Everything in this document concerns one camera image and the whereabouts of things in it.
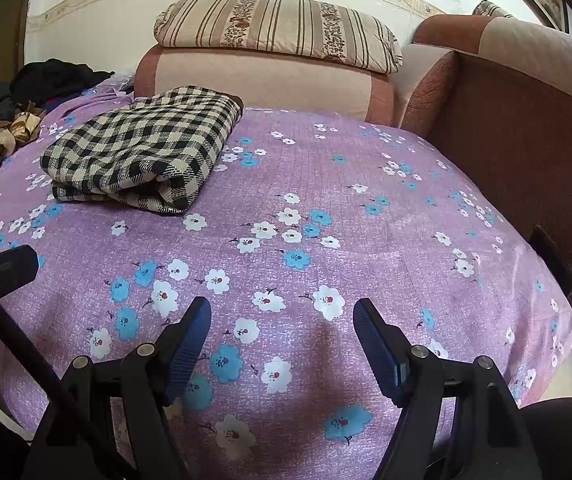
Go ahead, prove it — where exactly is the blue and red garment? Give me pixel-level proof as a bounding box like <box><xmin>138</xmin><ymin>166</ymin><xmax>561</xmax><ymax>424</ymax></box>
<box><xmin>41</xmin><ymin>87</ymin><xmax>99</xmax><ymax>112</ymax></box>

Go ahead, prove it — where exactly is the wooden door frame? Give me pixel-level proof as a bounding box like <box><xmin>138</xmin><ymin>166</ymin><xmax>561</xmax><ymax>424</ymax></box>
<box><xmin>0</xmin><ymin>0</ymin><xmax>34</xmax><ymax>84</ymax></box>

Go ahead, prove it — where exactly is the black garment pile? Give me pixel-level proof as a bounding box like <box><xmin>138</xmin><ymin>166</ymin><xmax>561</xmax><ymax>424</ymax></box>
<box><xmin>10</xmin><ymin>58</ymin><xmax>116</xmax><ymax>107</ymax></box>

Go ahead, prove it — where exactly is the purple floral bedsheet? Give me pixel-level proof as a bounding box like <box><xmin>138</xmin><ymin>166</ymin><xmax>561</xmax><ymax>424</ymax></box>
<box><xmin>0</xmin><ymin>75</ymin><xmax>572</xmax><ymax>480</ymax></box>

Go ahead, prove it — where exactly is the black and beige checked jacket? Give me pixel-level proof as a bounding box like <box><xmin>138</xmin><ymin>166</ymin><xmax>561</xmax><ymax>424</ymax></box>
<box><xmin>40</xmin><ymin>86</ymin><xmax>245</xmax><ymax>216</ymax></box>

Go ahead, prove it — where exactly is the striped beige pillow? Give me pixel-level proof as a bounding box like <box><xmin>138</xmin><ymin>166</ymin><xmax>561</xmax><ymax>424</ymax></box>
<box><xmin>153</xmin><ymin>0</ymin><xmax>404</xmax><ymax>75</ymax></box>

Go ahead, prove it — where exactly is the brown and pink armchair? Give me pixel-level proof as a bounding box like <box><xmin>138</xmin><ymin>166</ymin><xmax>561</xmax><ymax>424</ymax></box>
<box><xmin>401</xmin><ymin>12</ymin><xmax>572</xmax><ymax>322</ymax></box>

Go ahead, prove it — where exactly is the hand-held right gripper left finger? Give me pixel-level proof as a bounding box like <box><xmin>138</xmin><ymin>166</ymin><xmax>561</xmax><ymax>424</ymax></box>
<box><xmin>21</xmin><ymin>296</ymin><xmax>213</xmax><ymax>480</ymax></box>

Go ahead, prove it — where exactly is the small striped pillow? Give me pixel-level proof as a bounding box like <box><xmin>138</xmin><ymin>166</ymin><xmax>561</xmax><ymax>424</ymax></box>
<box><xmin>472</xmin><ymin>0</ymin><xmax>516</xmax><ymax>20</ymax></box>

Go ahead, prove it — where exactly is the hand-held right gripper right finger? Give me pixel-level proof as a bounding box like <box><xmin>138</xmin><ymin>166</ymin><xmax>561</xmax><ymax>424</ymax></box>
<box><xmin>352</xmin><ymin>297</ymin><xmax>544</xmax><ymax>480</ymax></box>

